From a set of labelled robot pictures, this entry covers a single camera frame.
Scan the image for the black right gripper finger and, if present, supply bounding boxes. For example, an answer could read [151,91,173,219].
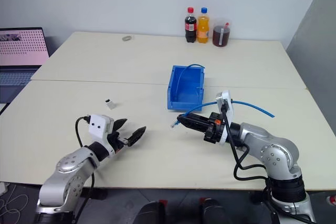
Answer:
[176,117,210,134]
[178,113,211,124]

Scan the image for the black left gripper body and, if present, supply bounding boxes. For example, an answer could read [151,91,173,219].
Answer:
[106,130,131,154]

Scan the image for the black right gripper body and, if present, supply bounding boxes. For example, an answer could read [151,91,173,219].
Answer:
[203,112,226,145]

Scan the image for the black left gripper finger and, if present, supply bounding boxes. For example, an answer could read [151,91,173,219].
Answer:
[127,126,147,146]
[112,118,129,132]

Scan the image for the blue network cable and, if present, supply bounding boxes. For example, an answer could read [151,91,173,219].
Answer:
[170,63,276,130]

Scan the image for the blue plastic bin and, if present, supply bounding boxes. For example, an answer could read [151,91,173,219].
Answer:
[166,65,206,111]

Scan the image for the dark rounded shape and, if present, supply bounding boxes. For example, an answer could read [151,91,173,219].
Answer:
[199,197,228,224]
[137,199,166,224]

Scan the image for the clear cup dark liquid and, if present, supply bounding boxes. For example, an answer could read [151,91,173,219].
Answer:
[212,17,233,48]

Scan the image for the orange soda bottle blue cap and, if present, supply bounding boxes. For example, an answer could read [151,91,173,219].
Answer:
[196,7,211,44]

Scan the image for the cola bottle red cap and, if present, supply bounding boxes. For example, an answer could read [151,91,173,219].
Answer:
[184,7,198,44]

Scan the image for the open laptop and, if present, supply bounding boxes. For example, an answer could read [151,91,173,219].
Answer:
[0,27,51,104]

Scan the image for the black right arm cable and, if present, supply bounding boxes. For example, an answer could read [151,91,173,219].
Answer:
[220,101,279,216]

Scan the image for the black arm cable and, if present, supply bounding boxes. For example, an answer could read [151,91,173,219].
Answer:
[220,101,279,216]
[75,115,96,217]

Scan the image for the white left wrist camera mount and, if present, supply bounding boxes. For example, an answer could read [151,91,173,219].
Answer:
[88,114,116,154]

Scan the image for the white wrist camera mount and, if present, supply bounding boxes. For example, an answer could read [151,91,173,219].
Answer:
[215,90,235,146]
[88,114,116,154]

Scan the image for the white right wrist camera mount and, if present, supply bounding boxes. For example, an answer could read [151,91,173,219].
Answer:
[215,90,235,146]

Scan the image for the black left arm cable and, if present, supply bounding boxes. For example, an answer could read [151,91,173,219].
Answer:
[75,115,96,217]

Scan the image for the thin white floor cables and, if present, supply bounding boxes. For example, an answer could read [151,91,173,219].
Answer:
[0,182,30,218]

